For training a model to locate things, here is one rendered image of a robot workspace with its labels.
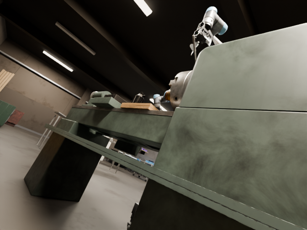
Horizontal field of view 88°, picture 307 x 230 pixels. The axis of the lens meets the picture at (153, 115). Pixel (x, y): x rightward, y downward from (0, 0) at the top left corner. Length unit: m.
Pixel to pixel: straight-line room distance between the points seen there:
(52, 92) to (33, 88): 0.75
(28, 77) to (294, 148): 9.12
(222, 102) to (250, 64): 0.19
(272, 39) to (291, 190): 0.56
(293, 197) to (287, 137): 0.16
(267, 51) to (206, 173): 0.53
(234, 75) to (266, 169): 0.38
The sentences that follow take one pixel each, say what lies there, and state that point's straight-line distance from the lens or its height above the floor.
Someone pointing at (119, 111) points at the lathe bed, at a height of 0.84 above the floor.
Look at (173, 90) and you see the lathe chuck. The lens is 0.98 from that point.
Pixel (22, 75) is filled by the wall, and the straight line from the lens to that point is 9.19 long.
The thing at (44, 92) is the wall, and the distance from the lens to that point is 9.16.
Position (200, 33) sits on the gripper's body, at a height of 1.43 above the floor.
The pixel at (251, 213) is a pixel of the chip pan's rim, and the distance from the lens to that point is 0.48.
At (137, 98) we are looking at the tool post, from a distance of 1.51.
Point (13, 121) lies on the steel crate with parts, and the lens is 7.98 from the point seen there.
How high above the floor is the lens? 0.55
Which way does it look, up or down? 18 degrees up
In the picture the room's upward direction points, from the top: 23 degrees clockwise
